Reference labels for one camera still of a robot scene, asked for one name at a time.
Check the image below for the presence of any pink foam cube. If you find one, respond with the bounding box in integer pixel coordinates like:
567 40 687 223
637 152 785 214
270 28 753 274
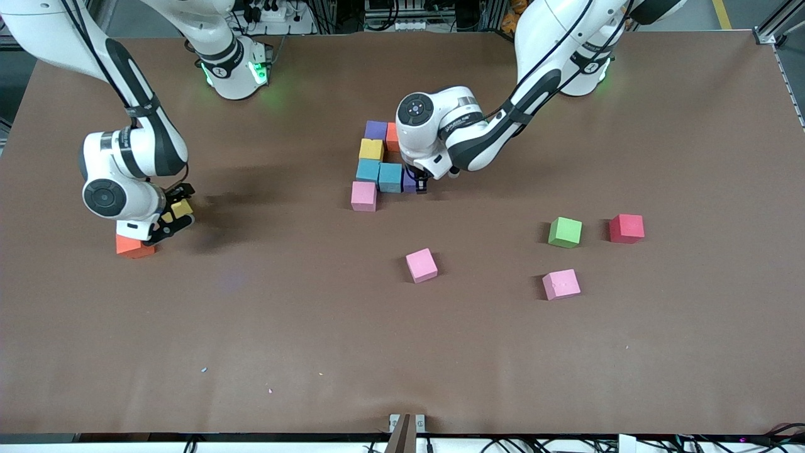
405 248 439 284
350 181 378 213
542 269 582 301

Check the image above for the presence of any red foam cube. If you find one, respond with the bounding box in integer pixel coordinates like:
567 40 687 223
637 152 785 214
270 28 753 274
608 214 646 245

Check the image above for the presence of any white power strip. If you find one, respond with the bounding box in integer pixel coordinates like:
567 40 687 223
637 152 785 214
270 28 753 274
247 0 315 36

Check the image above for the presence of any bag of orange items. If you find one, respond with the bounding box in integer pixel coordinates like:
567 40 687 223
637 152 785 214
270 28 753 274
501 0 526 33

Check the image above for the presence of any metal clamp bracket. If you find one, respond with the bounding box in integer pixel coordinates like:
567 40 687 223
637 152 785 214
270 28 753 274
385 413 427 453

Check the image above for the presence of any aluminium frame strut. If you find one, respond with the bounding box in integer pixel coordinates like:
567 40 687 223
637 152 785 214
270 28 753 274
753 0 805 131

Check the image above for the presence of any grey equipment rack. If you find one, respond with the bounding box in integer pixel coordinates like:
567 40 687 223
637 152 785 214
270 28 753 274
364 0 460 32

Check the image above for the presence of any green foam cube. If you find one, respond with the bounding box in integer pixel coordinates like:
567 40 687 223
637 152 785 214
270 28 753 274
548 216 583 249

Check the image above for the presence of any blue foam cube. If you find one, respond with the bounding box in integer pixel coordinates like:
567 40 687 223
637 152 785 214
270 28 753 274
355 157 382 186
379 162 404 194

